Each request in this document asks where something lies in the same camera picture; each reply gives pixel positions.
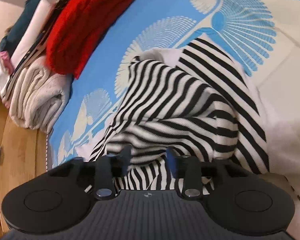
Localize blue white patterned bedspread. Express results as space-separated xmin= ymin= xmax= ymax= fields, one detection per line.
xmin=50 ymin=0 xmax=300 ymax=166

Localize black white striped hoodie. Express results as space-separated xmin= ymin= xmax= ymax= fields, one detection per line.
xmin=75 ymin=37 xmax=300 ymax=235

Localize dark patterned folded cloth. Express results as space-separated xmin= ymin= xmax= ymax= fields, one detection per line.
xmin=0 ymin=0 xmax=69 ymax=101

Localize white folded pillow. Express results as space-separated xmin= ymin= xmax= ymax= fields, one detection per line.
xmin=0 ymin=0 xmax=69 ymax=103

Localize cream folded quilt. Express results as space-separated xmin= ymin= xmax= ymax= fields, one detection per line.
xmin=9 ymin=55 xmax=72 ymax=134

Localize dark teal shark plush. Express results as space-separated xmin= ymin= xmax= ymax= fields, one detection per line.
xmin=0 ymin=0 xmax=40 ymax=56

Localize red folded blanket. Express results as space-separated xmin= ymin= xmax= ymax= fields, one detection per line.
xmin=46 ymin=0 xmax=134 ymax=79

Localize pink white garment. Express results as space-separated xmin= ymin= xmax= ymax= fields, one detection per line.
xmin=0 ymin=51 xmax=14 ymax=75

